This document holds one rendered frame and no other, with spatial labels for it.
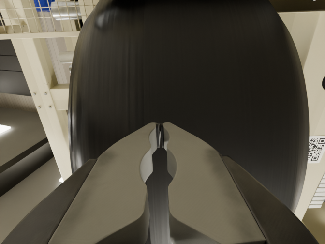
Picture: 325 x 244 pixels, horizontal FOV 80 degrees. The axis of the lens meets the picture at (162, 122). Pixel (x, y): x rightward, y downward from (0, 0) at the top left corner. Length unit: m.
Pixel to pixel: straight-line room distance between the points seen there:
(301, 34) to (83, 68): 0.38
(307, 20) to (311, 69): 0.08
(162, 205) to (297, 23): 0.40
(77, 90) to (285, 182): 0.26
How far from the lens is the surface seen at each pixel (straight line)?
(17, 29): 1.03
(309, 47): 0.44
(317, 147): 0.55
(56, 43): 5.77
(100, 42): 0.25
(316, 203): 0.71
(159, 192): 0.23
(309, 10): 0.41
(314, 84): 0.47
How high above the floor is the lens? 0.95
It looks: 28 degrees up
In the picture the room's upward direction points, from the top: 178 degrees clockwise
